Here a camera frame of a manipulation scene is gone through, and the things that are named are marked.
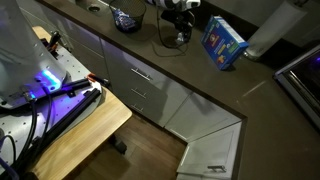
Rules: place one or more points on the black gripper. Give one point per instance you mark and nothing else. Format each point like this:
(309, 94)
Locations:
(185, 18)

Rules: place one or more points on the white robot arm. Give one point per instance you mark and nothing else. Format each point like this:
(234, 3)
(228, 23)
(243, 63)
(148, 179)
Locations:
(26, 65)

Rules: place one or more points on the blue sachets in basket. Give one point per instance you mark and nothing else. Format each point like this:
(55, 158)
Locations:
(123, 21)

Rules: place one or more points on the blue cereal box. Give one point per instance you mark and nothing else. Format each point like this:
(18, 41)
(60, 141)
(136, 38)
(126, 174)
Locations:
(223, 44)

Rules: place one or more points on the white drawer cabinet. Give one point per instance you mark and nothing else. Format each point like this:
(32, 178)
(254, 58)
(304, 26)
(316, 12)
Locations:
(141, 87)

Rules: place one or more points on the steel sink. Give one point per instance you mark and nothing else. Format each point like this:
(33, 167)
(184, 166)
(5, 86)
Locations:
(96, 7)

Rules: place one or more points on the white paper towel roll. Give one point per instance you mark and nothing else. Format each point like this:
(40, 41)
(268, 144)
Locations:
(284, 18)

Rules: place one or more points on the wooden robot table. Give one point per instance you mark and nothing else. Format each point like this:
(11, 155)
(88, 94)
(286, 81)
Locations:
(64, 155)

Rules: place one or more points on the silver toaster oven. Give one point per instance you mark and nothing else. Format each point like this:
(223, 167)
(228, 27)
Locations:
(301, 80)

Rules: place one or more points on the orange black clamp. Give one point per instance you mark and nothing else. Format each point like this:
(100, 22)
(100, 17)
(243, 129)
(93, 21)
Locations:
(55, 37)

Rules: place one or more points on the white lower cabinet door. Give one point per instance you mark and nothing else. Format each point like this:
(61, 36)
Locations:
(212, 156)

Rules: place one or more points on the black wire mesh basket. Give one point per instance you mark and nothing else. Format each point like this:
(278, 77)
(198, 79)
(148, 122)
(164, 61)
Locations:
(128, 14)

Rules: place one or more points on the black aluminium rail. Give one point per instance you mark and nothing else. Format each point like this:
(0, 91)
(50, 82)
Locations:
(35, 130)

